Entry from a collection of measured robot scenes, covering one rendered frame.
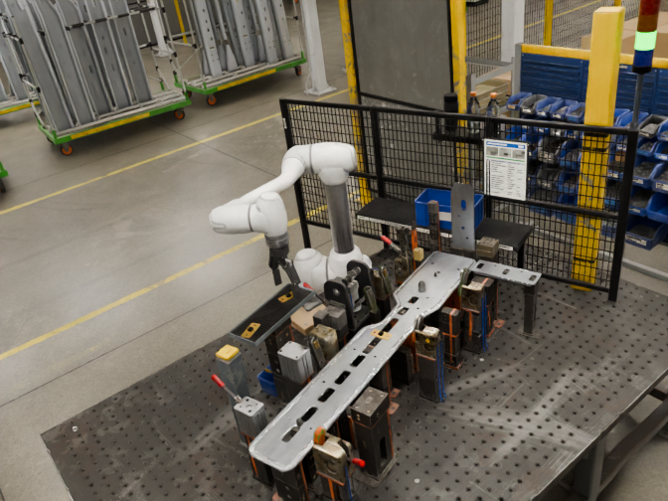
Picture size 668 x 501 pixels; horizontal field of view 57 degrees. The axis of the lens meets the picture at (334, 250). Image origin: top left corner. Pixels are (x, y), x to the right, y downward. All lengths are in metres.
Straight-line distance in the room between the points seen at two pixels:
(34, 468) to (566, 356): 2.86
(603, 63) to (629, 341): 1.18
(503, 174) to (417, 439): 1.32
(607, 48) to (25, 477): 3.56
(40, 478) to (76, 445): 1.04
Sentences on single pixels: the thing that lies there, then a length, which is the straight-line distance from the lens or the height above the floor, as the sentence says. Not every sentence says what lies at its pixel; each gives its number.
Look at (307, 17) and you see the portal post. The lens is 9.15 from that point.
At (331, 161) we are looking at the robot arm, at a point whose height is 1.52.
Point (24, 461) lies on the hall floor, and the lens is 4.04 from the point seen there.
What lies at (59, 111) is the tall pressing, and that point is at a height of 0.54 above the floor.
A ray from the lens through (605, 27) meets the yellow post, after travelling 2.75.
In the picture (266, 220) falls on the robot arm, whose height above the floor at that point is 1.54.
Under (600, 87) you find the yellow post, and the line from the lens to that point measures 2.81.
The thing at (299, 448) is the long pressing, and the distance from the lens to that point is 2.08.
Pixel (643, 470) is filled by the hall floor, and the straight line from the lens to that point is 3.41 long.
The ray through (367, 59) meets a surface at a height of 1.35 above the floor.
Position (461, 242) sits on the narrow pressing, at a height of 1.03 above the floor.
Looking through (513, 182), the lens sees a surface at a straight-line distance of 3.04.
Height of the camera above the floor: 2.53
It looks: 30 degrees down
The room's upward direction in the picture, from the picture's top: 8 degrees counter-clockwise
